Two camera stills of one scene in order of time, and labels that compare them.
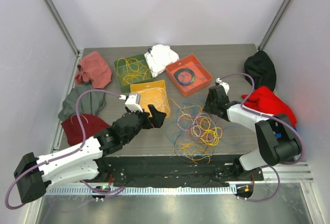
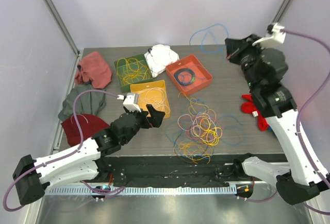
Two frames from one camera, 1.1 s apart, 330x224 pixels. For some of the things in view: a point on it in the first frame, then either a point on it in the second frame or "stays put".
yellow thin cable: x=200 y=135 stays put
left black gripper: x=157 y=119 stays put
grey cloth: x=91 y=103 stays put
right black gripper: x=207 y=107 → x=235 y=47
